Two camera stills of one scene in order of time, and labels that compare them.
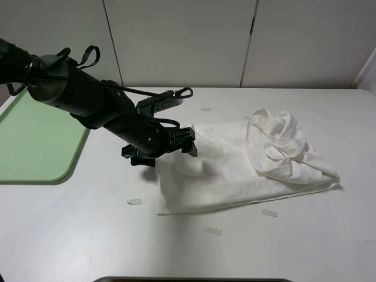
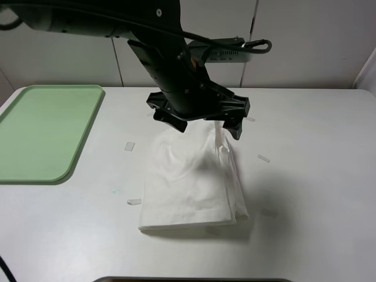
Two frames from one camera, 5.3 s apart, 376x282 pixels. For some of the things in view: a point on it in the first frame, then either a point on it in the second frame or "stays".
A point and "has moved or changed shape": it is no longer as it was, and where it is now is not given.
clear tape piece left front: [134, 201] stays
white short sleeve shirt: [264, 157] has moved or changed shape
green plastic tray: [40, 143] stays
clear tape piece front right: [269, 212] stays
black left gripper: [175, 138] to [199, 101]
